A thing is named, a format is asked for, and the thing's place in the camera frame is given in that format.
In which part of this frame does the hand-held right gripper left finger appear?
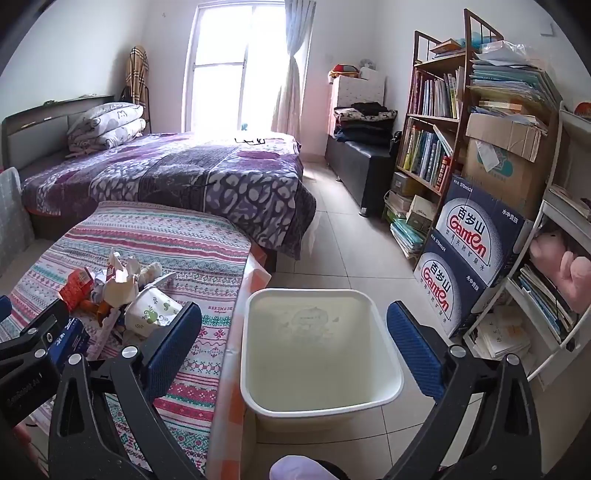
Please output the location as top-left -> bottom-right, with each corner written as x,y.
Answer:
48,301 -> 206,480

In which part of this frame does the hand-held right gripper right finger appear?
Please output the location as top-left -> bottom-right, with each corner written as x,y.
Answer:
385,300 -> 546,480

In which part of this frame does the blue packet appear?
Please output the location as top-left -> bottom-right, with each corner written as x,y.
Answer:
51,318 -> 91,370

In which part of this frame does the paper cup with green print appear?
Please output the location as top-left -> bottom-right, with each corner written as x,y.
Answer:
124,284 -> 183,335

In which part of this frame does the red carton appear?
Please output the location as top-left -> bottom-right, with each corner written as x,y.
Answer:
60,268 -> 95,312

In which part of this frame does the white tissue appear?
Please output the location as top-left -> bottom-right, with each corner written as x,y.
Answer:
102,249 -> 141,308

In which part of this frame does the white plastic bin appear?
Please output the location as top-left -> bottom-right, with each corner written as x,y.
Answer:
240,288 -> 404,432

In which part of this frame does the blue water carton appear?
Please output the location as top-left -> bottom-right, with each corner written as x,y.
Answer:
434,174 -> 536,289
413,237 -> 509,340

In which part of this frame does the pile of white papers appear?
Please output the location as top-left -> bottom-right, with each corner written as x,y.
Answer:
471,305 -> 532,361

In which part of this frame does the striped patterned tablecloth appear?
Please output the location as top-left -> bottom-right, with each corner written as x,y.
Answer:
0,200 -> 252,480

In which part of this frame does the stack of books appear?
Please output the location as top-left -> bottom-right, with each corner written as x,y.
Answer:
383,189 -> 437,259

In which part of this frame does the row of thin books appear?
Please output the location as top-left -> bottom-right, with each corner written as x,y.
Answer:
512,263 -> 578,342

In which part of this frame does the pale lavender cloth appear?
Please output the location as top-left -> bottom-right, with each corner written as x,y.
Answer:
270,455 -> 324,480

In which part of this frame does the pink plush toy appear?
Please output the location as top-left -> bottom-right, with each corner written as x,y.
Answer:
529,230 -> 591,315

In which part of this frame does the bed with purple blanket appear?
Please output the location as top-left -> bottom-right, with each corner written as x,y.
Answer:
21,131 -> 317,259

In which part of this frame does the black bench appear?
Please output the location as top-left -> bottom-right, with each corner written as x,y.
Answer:
325,136 -> 398,215

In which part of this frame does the brown cardboard box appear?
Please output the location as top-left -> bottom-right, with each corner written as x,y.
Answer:
462,113 -> 559,220

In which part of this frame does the white shelf rack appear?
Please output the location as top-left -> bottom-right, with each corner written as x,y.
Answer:
464,102 -> 591,393

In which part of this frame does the folded white quilt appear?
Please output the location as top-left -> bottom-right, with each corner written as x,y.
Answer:
67,102 -> 146,151

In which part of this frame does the pile of folded clothes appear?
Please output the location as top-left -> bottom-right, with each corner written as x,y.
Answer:
332,102 -> 398,147

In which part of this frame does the wooden bookshelf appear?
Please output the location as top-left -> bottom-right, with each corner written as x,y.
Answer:
392,8 -> 504,208

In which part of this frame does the plaid coat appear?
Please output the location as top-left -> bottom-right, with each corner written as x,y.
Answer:
126,45 -> 149,107

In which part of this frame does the stack of folders and papers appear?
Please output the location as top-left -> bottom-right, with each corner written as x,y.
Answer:
466,39 -> 561,134

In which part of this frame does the light curtain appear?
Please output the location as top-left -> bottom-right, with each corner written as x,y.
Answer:
270,0 -> 315,134

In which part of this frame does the window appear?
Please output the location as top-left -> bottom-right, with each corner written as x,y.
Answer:
182,2 -> 289,132

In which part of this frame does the grey bed frame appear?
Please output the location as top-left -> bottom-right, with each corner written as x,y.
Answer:
1,95 -> 116,171

